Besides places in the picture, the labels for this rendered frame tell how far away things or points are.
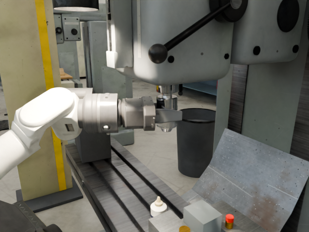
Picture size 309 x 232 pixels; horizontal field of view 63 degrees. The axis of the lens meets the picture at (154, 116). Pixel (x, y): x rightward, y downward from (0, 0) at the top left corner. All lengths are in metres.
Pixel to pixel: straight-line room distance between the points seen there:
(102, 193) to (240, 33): 0.62
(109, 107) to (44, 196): 2.09
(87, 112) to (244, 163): 0.56
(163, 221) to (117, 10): 0.43
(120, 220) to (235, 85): 0.56
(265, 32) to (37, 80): 1.89
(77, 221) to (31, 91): 1.09
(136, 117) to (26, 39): 1.73
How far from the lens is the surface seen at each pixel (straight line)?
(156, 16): 0.44
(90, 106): 0.54
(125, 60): 0.49
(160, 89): 0.55
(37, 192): 2.55
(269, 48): 0.59
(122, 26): 0.48
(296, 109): 0.80
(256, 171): 0.87
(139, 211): 0.78
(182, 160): 2.69
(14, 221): 1.44
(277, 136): 0.85
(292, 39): 0.65
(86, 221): 2.24
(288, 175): 0.83
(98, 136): 1.03
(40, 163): 2.43
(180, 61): 0.45
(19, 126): 0.55
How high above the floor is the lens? 1.40
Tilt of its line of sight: 18 degrees down
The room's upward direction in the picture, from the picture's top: straight up
